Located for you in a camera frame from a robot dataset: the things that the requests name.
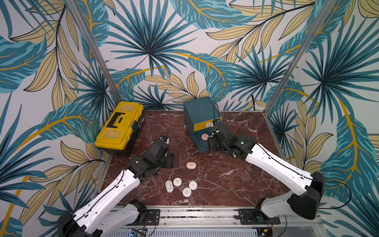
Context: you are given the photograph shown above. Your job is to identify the pink round case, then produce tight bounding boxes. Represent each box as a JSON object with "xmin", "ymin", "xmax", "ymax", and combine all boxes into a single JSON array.
[{"xmin": 201, "ymin": 133, "xmax": 209, "ymax": 141}]

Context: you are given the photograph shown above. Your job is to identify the left aluminium frame post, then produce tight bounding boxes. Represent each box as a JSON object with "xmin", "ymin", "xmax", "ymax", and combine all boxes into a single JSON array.
[{"xmin": 66, "ymin": 0, "xmax": 122, "ymax": 105}]

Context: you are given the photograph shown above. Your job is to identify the teal drawer cabinet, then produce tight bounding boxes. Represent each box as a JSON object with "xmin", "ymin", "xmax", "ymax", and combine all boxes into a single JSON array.
[{"xmin": 184, "ymin": 96, "xmax": 223, "ymax": 147}]

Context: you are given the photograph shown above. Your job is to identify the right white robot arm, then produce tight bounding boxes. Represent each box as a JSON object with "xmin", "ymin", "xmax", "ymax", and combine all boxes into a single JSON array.
[{"xmin": 208, "ymin": 123, "xmax": 325, "ymax": 220}]

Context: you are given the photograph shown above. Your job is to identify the teal drawer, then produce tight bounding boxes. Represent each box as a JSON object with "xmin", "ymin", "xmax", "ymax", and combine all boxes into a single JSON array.
[{"xmin": 194, "ymin": 128, "xmax": 211, "ymax": 153}]

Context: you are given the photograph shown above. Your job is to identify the right aluminium frame post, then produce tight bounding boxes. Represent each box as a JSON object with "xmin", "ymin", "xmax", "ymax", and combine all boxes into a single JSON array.
[{"xmin": 264, "ymin": 0, "xmax": 338, "ymax": 115}]

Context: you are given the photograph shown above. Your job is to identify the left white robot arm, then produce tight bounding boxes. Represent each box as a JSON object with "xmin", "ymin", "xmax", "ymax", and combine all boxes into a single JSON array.
[{"xmin": 57, "ymin": 135, "xmax": 175, "ymax": 237}]

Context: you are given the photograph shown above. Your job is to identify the yellow top drawer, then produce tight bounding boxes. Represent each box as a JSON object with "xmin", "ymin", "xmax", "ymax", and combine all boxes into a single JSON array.
[{"xmin": 193, "ymin": 118, "xmax": 223, "ymax": 132}]

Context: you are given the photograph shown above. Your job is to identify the aluminium frame post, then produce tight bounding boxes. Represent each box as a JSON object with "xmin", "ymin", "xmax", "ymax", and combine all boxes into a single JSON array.
[
  {"xmin": 264, "ymin": 0, "xmax": 338, "ymax": 115},
  {"xmin": 66, "ymin": 0, "xmax": 122, "ymax": 105}
]

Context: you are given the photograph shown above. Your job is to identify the pink oval earphone case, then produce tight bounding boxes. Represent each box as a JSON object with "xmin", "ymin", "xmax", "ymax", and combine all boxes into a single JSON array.
[{"xmin": 186, "ymin": 162, "xmax": 197, "ymax": 170}]

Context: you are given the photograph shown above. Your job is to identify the yellow black toolbox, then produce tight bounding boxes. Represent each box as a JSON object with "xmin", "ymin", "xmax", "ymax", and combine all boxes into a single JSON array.
[{"xmin": 95, "ymin": 101, "xmax": 145, "ymax": 157}]

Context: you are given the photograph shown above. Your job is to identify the aluminium front rail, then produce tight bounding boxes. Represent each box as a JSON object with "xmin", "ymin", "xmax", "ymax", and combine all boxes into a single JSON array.
[{"xmin": 69, "ymin": 205, "xmax": 329, "ymax": 237}]

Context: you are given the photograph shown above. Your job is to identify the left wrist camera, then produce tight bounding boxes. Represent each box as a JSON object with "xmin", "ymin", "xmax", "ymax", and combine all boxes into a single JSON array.
[{"xmin": 159, "ymin": 134, "xmax": 169, "ymax": 144}]

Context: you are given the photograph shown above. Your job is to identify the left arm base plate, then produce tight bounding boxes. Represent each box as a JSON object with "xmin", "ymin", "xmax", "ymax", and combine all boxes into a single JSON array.
[{"xmin": 129, "ymin": 209, "xmax": 160, "ymax": 226}]

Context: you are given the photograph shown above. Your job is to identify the white round case right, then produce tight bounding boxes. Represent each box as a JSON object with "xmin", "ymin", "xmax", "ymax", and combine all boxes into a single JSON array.
[{"xmin": 188, "ymin": 181, "xmax": 198, "ymax": 191}]

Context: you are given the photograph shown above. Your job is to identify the white round case lower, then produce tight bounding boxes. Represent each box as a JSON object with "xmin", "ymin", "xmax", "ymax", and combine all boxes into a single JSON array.
[{"xmin": 182, "ymin": 188, "xmax": 192, "ymax": 198}]

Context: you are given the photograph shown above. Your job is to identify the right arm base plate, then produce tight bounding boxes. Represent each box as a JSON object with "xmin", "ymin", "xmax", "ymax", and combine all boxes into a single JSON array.
[{"xmin": 234, "ymin": 208, "xmax": 281, "ymax": 226}]

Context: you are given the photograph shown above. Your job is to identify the white round case upper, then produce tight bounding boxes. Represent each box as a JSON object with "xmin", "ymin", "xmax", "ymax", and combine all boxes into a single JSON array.
[{"xmin": 172, "ymin": 177, "xmax": 182, "ymax": 187}]

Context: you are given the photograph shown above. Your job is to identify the white round case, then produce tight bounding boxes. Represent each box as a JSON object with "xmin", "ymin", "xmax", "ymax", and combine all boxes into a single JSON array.
[
  {"xmin": 182, "ymin": 188, "xmax": 192, "ymax": 198},
  {"xmin": 188, "ymin": 181, "xmax": 198, "ymax": 191},
  {"xmin": 172, "ymin": 177, "xmax": 182, "ymax": 187}
]

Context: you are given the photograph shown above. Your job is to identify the white oval earphone case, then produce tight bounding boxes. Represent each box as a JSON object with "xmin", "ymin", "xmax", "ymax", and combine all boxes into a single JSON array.
[{"xmin": 165, "ymin": 180, "xmax": 174, "ymax": 193}]

